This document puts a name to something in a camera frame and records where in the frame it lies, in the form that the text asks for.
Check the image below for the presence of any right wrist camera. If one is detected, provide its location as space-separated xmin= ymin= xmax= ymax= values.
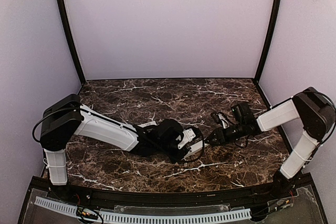
xmin=211 ymin=112 xmax=231 ymax=129

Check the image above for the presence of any black frame post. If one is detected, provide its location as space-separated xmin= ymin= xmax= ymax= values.
xmin=56 ymin=0 xmax=86 ymax=86
xmin=254 ymin=0 xmax=281 ymax=82

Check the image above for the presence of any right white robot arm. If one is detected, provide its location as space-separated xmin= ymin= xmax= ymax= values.
xmin=205 ymin=87 xmax=335 ymax=197

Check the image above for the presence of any right grey cable duct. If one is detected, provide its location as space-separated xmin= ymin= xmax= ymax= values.
xmin=100 ymin=209 xmax=251 ymax=224

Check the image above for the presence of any grey cable duct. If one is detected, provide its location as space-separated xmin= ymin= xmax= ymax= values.
xmin=100 ymin=209 xmax=251 ymax=224
xmin=34 ymin=196 xmax=104 ymax=223

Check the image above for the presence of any white remote control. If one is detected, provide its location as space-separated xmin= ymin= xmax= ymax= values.
xmin=184 ymin=141 xmax=209 ymax=160

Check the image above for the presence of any black front rail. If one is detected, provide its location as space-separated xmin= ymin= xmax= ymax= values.
xmin=31 ymin=176 xmax=297 ymax=209

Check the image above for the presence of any left black frame post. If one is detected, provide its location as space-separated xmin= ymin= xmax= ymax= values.
xmin=56 ymin=0 xmax=86 ymax=86

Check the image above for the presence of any right black frame post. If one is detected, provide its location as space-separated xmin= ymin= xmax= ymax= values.
xmin=254 ymin=0 xmax=281 ymax=82

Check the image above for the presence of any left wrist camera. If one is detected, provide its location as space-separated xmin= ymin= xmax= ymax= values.
xmin=176 ymin=128 xmax=196 ymax=149

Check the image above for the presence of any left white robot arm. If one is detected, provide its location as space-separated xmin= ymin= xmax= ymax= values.
xmin=33 ymin=94 xmax=196 ymax=186

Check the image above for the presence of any left grey cable duct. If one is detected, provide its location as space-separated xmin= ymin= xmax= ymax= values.
xmin=34 ymin=196 xmax=104 ymax=223

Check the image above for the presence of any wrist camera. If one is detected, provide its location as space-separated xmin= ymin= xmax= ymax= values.
xmin=176 ymin=128 xmax=196 ymax=149
xmin=211 ymin=112 xmax=231 ymax=129

